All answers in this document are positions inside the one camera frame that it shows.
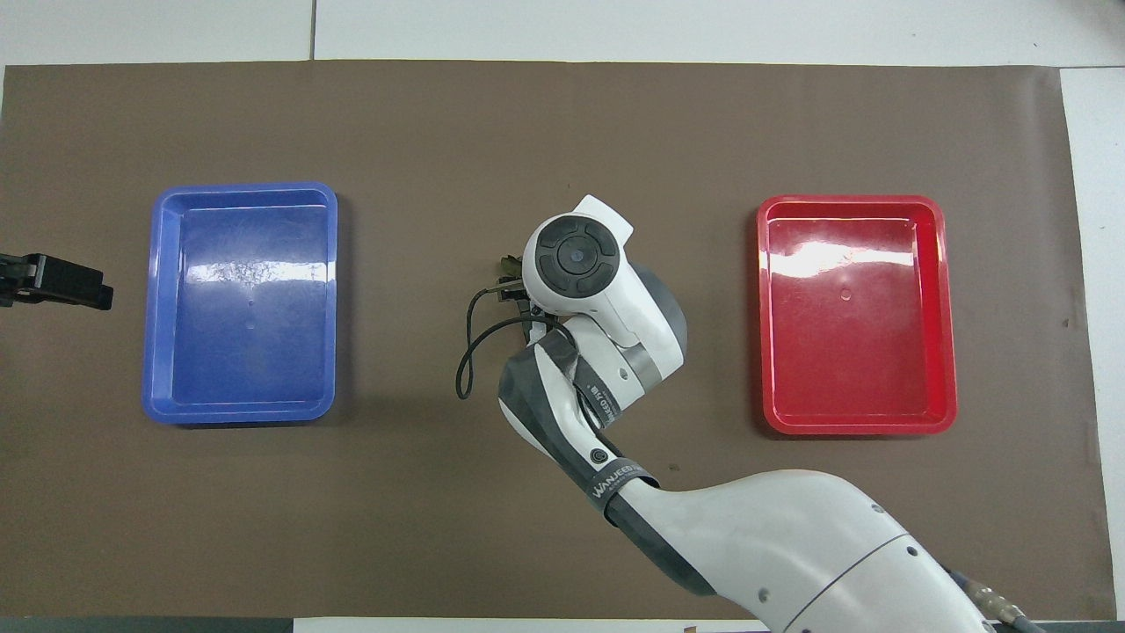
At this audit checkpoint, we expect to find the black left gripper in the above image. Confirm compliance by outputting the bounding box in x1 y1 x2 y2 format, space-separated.
0 253 115 310

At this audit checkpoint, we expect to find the red plastic tray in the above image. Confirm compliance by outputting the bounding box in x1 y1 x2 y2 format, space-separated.
756 194 959 437

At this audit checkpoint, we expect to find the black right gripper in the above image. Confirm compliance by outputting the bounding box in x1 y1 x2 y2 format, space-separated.
497 277 550 346

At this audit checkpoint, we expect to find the blue plastic tray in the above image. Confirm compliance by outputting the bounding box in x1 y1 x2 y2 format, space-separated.
142 181 339 426

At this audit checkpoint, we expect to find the brown table mat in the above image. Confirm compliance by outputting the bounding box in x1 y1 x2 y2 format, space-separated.
0 60 1117 621

